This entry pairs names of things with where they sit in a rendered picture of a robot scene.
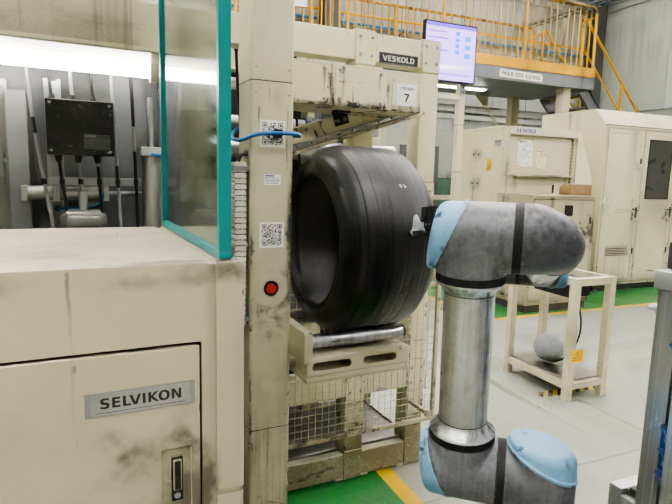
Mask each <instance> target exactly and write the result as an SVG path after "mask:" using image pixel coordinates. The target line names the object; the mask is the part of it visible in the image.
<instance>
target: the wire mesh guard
mask: <svg viewBox="0 0 672 504"><path fill-rule="evenodd" d="M432 284H436V290H431V283H430V290H428V291H436V296H435V303H431V304H435V315H434V316H432V317H434V323H429V317H424V305H428V304H421V305H423V311H417V318H414V319H417V325H412V318H411V319H405V320H411V332H407V333H413V332H412V326H418V319H420V318H418V312H423V318H428V330H424V331H429V324H434V329H432V330H434V333H433V336H427V343H424V344H427V350H432V349H428V344H429V343H428V337H433V342H431V343H433V352H432V355H430V356H432V368H428V369H432V371H431V374H430V375H431V387H427V388H431V390H430V393H429V394H430V409H429V410H431V416H429V417H425V416H424V414H425V413H422V414H423V416H422V417H419V415H420V414H419V405H418V408H415V409H418V414H417V415H418V417H417V418H413V416H415V415H412V419H407V420H402V418H405V417H402V412H404V411H400V412H401V421H397V422H396V418H395V419H392V420H395V422H393V423H388V424H383V425H378V426H373V427H368V428H364V429H359V430H354V428H356V427H354V426H353V431H349V432H348V429H351V428H348V418H347V422H344V423H347V429H343V430H347V432H344V433H339V434H335V432H337V431H335V427H334V431H333V432H334V435H330V436H329V433H332V432H329V426H333V425H329V413H330V412H329V409H328V412H326V413H328V419H325V420H328V426H324V427H328V436H325V437H322V428H323V427H322V426H321V427H319V428H321V434H318V435H321V437H320V438H315V439H310V440H309V437H312V436H309V430H313V429H309V423H313V422H309V408H308V409H304V410H308V416H304V417H308V423H304V424H308V430H304V431H308V440H305V441H302V432H303V431H302V425H303V424H302V418H303V417H299V418H301V424H299V425H301V431H299V432H301V438H299V439H301V442H296V443H295V440H298V439H295V433H298V432H295V426H298V425H295V423H294V443H291V444H288V450H291V449H296V448H300V447H305V446H310V445H315V444H319V443H324V442H329V441H333V440H338V439H343V438H348V437H352V436H357V435H362V434H367V433H371V432H376V431H381V430H385V429H390V428H395V427H400V426H404V425H409V424H414V423H419V422H423V421H428V420H431V418H432V417H433V416H434V408H435V389H436V371H437V353H438V334H439V316H440V297H441V286H440V285H439V283H438V282H437V281H436V283H432ZM417 332H421V331H416V338H412V339H416V346H417V345H421V344H417V339H418V338H417ZM420 351H421V357H416V353H415V364H413V365H415V367H416V365H417V364H416V358H422V351H425V350H422V345H421V350H420ZM296 383H301V382H296V375H295V383H290V384H295V390H291V391H295V397H292V398H295V404H293V405H295V408H296V405H297V404H296V398H297V397H296ZM323 386H327V385H323V384H322V406H321V407H322V413H321V414H322V415H323V414H325V413H323V407H325V406H323V400H326V399H323V393H326V392H323ZM303 389H308V388H303V381H302V389H297V390H302V396H298V397H302V403H298V404H303ZM346 389H348V395H345V396H348V402H343V403H348V409H352V408H349V402H353V401H349V389H350V388H349V385H348V388H346ZM334 391H335V397H333V398H335V404H332V405H335V411H331V412H335V417H336V405H337V404H336V398H337V397H336V391H338V390H334ZM316 401H320V400H316V397H315V428H314V429H315V431H316V429H318V428H316V422H319V421H316V415H319V414H316V408H320V407H316ZM342 410H346V409H342V406H341V410H337V411H341V423H339V424H341V430H338V431H342V424H343V423H342V417H345V416H342ZM336 418H340V417H336Z"/></svg>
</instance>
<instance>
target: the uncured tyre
mask: <svg viewBox="0 0 672 504"><path fill-rule="evenodd" d="M397 182H406V184H407V187H408V190H400V189H399V187H398V184H397ZM429 206H434V205H433V201H432V198H431V195H430V193H429V190H428V188H427V186H426V184H425V182H424V181H423V179H422V178H421V176H420V175H419V173H418V171H417V170H416V168H415V167H414V166H413V165H412V163H411V162H410V161H409V160H408V159H407V158H405V157H404V156H402V155H401V154H398V153H396V152H391V151H389V150H387V149H385V148H370V147H351V146H330V147H326V148H322V149H319V150H317V151H316V152H315V153H313V154H312V155H311V156H310V157H309V158H308V159H307V160H306V161H305V162H304V163H303V164H302V166H301V167H300V168H299V170H298V171H297V173H296V175H295V177H294V179H293V182H292V223H291V286H292V289H293V292H294V295H295V297H296V299H297V301H298V303H299V305H300V307H301V308H302V310H303V311H304V312H305V313H306V314H307V315H308V316H309V317H310V318H311V319H312V320H313V321H314V322H316V323H317V324H318V325H319V326H320V327H322V328H324V329H327V330H332V331H344V330H352V329H361V328H370V327H379V326H388V325H394V324H396V323H398V322H401V321H403V320H405V319H406V318H408V317H409V316H410V315H411V314H412V313H413V312H414V311H415V310H416V308H417V307H418V306H419V304H420V302H421V301H422V299H423V297H424V295H425V293H426V292H427V290H428V288H429V286H430V283H431V280H432V278H433V274H434V270H435V269H434V270H433V269H431V268H428V267H427V264H426V260H427V248H428V242H429V237H425V236H412V235H411V233H410V231H411V230H412V227H413V218H414V215H418V217H419V220H420V222H421V214H422V209H421V207H429Z"/></svg>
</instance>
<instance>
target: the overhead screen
mask: <svg viewBox="0 0 672 504"><path fill-rule="evenodd" d="M477 28H478V27H474V26H468V25H461V24H455V23H449V22H443V21H436V20H430V19H424V20H423V33H422V39H428V40H434V41H440V42H441V52H440V72H439V75H438V82H446V83H455V84H464V85H474V78H475V62H476V45H477Z"/></svg>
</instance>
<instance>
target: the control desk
mask: <svg viewBox="0 0 672 504"><path fill-rule="evenodd" d="M243 484H244V261H243V260H241V259H239V258H237V257H235V256H233V255H232V258H231V259H218V258H216V257H215V256H213V255H211V254H210V253H208V252H206V251H205V250H203V249H201V248H200V247H198V246H197V245H195V244H193V243H192V242H190V241H188V240H187V239H185V238H183V237H182V236H180V235H179V234H177V233H175V232H174V231H172V230H170V229H169V228H167V227H165V226H164V225H163V226H161V228H156V227H105V228H47V229H0V504H243V488H242V486H241V485H243Z"/></svg>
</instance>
